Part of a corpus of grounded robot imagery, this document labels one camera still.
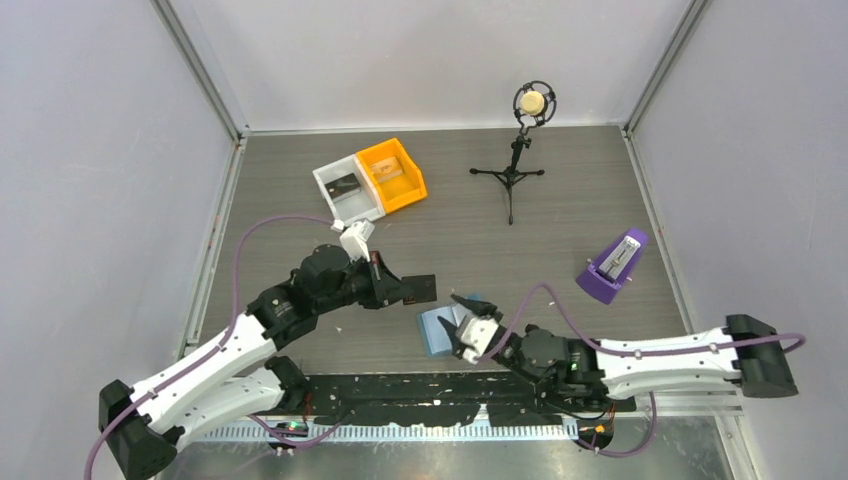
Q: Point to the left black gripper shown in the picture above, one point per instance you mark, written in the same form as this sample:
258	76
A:
388	282

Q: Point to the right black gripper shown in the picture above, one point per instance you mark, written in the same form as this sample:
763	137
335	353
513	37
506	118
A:
481	306

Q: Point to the blue card holder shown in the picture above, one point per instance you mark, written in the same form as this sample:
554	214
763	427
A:
435	340

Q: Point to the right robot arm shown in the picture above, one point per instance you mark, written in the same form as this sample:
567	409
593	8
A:
585	374

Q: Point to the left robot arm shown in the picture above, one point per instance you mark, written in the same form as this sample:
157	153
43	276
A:
239	372

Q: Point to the black card in white bin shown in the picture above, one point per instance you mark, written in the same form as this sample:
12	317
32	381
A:
343	187

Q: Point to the card in orange bin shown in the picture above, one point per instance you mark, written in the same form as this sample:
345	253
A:
386	169

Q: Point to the white plastic bin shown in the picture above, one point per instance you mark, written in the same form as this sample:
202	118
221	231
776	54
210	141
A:
364	205

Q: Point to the orange plastic bin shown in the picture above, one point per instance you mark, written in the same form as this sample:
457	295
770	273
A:
398	180

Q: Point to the purple metronome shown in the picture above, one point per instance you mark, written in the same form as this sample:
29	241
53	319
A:
608	272

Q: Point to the black tripod mic stand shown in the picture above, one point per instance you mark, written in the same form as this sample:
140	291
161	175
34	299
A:
510	176

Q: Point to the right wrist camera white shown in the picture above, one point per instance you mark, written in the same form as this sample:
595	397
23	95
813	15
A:
476	338

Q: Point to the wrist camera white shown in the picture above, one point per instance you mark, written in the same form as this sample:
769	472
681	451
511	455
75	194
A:
476	338
354	237

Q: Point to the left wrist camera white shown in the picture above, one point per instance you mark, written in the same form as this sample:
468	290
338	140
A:
354	237

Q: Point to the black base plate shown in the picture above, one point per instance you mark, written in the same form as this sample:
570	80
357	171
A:
433	400

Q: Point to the microphone with shock mount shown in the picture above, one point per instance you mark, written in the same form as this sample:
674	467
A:
534	104

